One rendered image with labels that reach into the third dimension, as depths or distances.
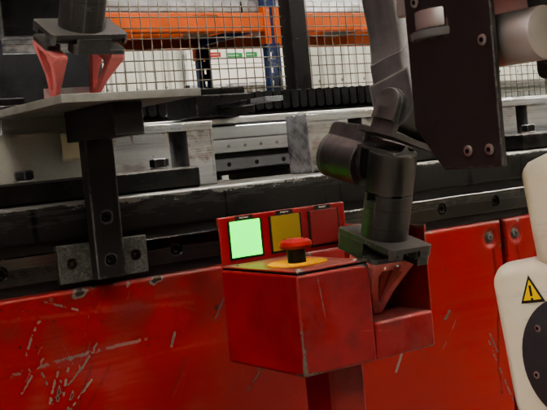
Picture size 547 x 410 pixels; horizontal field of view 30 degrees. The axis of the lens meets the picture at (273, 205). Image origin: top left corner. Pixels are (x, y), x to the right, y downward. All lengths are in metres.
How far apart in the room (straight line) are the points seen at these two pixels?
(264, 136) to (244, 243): 0.64
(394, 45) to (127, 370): 0.53
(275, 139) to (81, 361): 0.74
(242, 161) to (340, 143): 0.64
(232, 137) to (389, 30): 0.67
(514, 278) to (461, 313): 0.80
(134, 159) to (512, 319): 0.73
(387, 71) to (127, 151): 0.43
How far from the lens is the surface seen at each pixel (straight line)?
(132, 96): 1.20
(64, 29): 1.30
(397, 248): 1.19
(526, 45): 0.85
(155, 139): 1.49
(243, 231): 1.27
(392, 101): 1.18
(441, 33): 0.89
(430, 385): 1.66
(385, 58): 1.22
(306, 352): 1.15
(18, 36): 1.45
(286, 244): 1.20
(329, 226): 1.35
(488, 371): 1.74
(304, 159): 1.65
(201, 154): 1.53
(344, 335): 1.18
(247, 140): 1.87
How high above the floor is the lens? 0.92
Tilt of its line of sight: 3 degrees down
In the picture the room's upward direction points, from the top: 5 degrees counter-clockwise
